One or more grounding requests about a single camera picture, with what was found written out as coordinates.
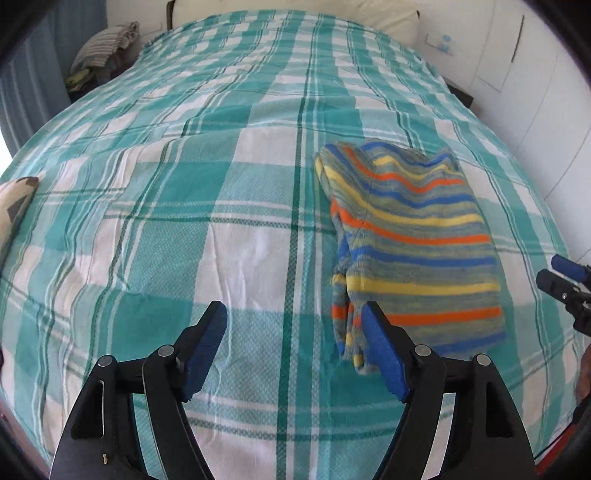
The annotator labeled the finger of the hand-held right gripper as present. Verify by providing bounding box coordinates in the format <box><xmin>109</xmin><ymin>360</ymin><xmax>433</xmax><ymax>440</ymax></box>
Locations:
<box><xmin>551</xmin><ymin>254</ymin><xmax>591</xmax><ymax>284</ymax></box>
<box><xmin>536</xmin><ymin>269</ymin><xmax>591</xmax><ymax>305</ymax></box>

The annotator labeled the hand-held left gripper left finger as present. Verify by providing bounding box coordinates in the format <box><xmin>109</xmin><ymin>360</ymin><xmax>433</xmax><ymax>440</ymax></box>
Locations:
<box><xmin>50</xmin><ymin>300</ymin><xmax>228</xmax><ymax>480</ymax></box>

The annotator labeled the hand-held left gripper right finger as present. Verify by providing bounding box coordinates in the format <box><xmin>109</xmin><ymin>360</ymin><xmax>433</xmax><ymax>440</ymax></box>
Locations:
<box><xmin>361</xmin><ymin>301</ymin><xmax>536</xmax><ymax>480</ymax></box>

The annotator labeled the striped knit sweater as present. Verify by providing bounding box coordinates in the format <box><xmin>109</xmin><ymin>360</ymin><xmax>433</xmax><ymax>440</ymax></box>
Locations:
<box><xmin>315</xmin><ymin>141</ymin><xmax>507</xmax><ymax>376</ymax></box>

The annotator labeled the teal plaid bedspread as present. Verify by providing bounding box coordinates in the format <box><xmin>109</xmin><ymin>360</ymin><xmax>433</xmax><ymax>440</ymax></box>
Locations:
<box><xmin>0</xmin><ymin>21</ymin><xmax>585</xmax><ymax>480</ymax></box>

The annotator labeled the white wardrobe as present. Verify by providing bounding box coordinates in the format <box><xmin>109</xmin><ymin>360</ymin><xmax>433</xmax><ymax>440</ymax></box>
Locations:
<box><xmin>462</xmin><ymin>0</ymin><xmax>591</xmax><ymax>259</ymax></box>

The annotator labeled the dark wooden nightstand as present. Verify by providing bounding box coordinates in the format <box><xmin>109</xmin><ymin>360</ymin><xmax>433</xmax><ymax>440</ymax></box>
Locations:
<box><xmin>445</xmin><ymin>78</ymin><xmax>476</xmax><ymax>109</ymax></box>

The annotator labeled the patterned beige pillow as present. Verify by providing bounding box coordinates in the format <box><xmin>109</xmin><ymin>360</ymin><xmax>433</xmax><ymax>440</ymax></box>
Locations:
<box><xmin>0</xmin><ymin>176</ymin><xmax>40</xmax><ymax>259</ymax></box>

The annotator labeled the cream upholstered headboard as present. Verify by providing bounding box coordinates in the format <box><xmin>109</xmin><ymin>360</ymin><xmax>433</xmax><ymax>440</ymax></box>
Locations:
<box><xmin>166</xmin><ymin>0</ymin><xmax>420</xmax><ymax>44</ymax></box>

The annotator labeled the blue curtain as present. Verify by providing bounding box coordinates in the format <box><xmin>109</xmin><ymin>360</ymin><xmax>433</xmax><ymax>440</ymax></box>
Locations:
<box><xmin>0</xmin><ymin>0</ymin><xmax>109</xmax><ymax>153</ymax></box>

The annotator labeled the checked folded cloth pile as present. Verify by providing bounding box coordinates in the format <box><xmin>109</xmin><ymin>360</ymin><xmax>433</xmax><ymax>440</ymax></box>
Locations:
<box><xmin>69</xmin><ymin>21</ymin><xmax>140</xmax><ymax>88</ymax></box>

